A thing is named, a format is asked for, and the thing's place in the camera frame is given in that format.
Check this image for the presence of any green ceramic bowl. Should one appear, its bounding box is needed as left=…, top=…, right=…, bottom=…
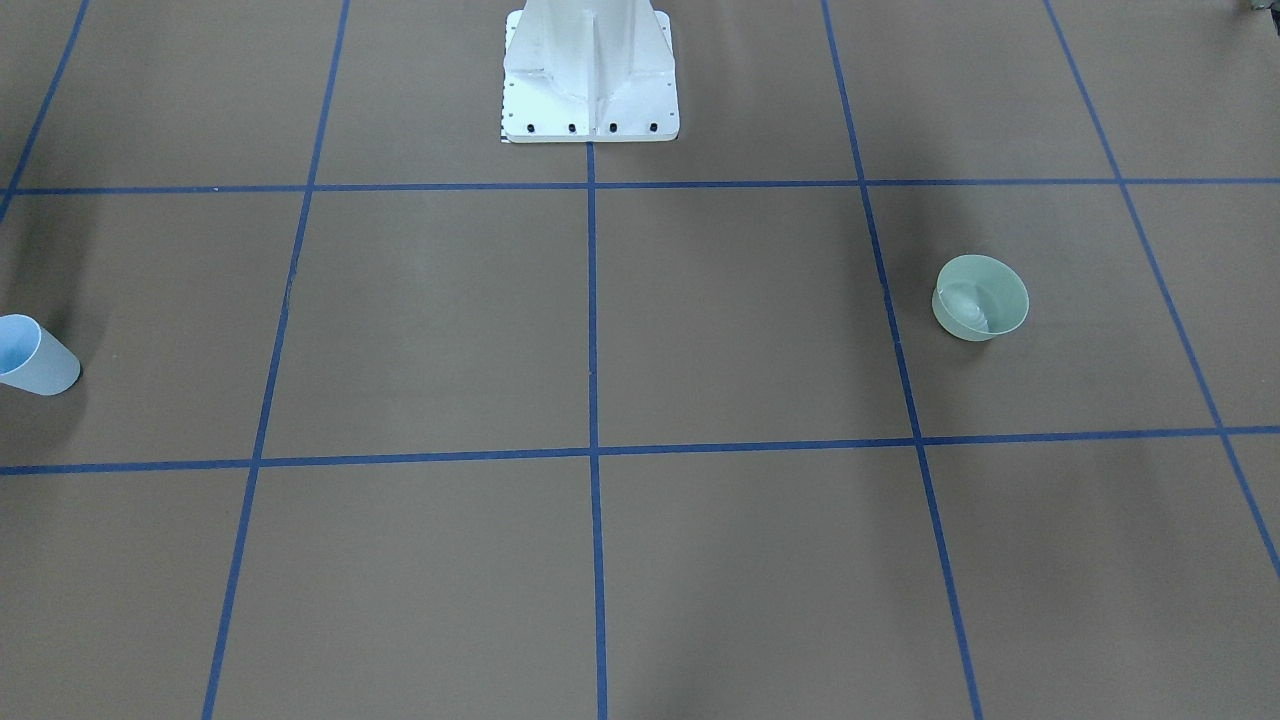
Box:
left=931, top=254, right=1030, bottom=342

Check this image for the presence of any light blue plastic cup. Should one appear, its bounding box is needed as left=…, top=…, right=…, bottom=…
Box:
left=1, top=314, right=81, bottom=397

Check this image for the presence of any white metal camera stand base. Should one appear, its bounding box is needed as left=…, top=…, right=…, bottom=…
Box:
left=500, top=1, right=681, bottom=143

